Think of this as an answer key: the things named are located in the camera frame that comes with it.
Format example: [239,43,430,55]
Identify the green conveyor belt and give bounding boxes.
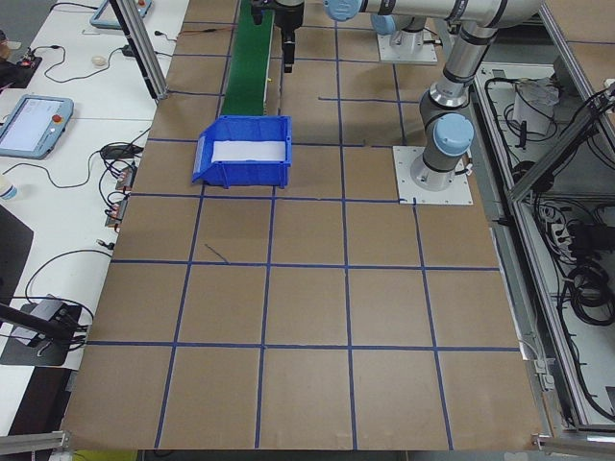
[219,0,276,117]

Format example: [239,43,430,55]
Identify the blue plastic storage bin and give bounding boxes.
[190,114,293,188]

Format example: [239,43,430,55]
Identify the blue grey teach pendant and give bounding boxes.
[89,0,156,31]
[0,94,76,160]

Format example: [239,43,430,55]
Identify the black plug adapter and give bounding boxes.
[99,144,144,160]

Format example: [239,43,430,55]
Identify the small motor driver board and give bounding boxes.
[114,162,138,191]
[104,196,130,231]

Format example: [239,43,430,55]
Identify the white plastic bag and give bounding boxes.
[512,79,561,136]

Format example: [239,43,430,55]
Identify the white power strip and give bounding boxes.
[540,206,578,260]

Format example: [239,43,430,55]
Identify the black power supply box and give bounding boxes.
[569,223,602,254]

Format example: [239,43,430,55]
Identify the aluminium corner bar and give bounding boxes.
[0,429,73,455]
[530,431,615,455]

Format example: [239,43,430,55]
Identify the red brown conveyor wire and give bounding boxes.
[180,26,237,37]

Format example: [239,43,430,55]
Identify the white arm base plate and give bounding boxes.
[377,31,439,66]
[392,145,475,206]

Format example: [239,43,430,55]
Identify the aluminium profile post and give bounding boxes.
[109,0,169,101]

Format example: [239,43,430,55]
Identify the black cable with plug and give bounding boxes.
[22,237,115,303]

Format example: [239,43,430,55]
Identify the V-shaped metal bar frame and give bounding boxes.
[468,0,615,433]

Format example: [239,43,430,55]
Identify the black cable bundle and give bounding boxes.
[559,261,615,328]

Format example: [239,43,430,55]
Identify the black stand base plate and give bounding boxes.
[0,301,90,369]

